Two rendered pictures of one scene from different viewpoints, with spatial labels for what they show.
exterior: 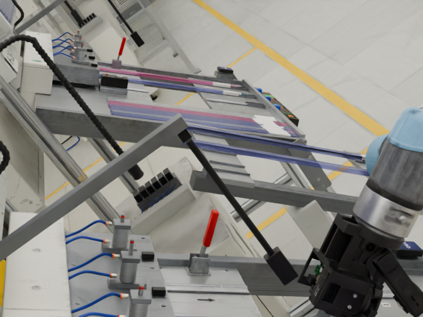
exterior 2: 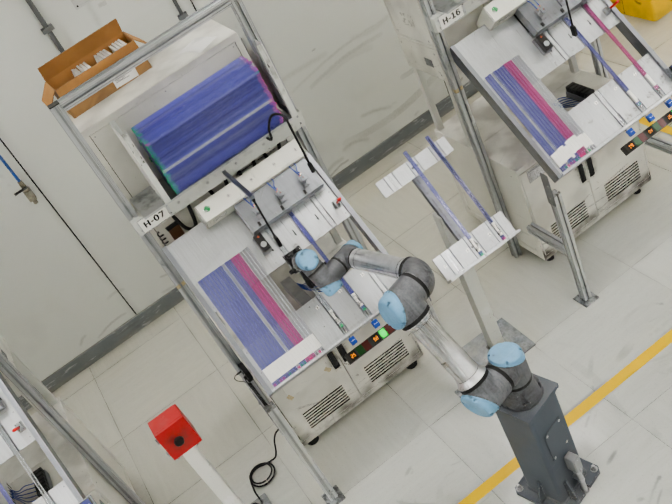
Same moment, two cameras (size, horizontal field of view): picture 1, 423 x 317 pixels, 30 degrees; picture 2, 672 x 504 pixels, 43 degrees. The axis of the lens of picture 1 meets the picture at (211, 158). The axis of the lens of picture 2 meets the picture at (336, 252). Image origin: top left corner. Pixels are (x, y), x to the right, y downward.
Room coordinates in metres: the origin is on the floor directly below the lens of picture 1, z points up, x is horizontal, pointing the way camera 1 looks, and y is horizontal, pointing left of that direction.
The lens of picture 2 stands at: (0.34, -2.62, 2.89)
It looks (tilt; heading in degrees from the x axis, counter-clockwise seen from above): 36 degrees down; 76
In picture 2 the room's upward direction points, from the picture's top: 28 degrees counter-clockwise
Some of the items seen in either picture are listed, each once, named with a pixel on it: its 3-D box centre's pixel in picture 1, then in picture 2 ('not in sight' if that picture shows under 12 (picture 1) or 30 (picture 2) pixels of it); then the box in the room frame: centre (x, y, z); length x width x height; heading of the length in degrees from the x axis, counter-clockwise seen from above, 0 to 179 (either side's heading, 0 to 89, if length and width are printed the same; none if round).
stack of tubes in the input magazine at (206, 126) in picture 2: not in sight; (209, 124); (0.88, 0.31, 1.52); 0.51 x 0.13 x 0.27; 179
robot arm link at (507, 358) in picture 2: not in sight; (507, 364); (1.14, -0.80, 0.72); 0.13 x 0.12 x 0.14; 15
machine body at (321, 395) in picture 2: not in sight; (311, 331); (0.82, 0.43, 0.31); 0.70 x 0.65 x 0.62; 179
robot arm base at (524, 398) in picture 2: not in sight; (517, 384); (1.14, -0.80, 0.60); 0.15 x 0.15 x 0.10
